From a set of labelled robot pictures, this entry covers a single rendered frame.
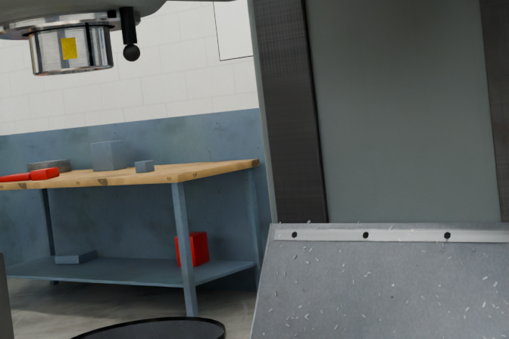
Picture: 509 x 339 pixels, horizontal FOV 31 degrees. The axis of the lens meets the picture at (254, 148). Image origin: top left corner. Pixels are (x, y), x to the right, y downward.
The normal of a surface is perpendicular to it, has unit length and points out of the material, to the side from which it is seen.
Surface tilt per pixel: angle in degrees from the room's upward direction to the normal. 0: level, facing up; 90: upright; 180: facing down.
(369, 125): 90
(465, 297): 63
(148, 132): 90
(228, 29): 90
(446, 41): 90
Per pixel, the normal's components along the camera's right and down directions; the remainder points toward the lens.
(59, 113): -0.62, 0.11
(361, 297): -0.61, -0.33
